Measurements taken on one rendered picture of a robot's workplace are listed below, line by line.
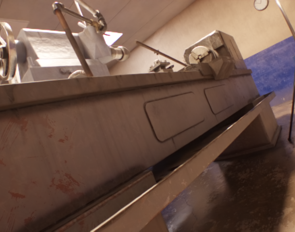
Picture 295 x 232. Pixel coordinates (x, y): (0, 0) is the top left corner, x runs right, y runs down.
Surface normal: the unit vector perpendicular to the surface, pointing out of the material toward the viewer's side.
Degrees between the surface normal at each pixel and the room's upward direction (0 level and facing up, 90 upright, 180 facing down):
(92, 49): 78
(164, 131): 90
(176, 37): 90
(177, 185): 90
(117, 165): 90
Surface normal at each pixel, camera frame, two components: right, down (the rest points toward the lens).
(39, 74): 0.70, -0.31
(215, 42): -0.60, 0.22
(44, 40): 0.59, -0.53
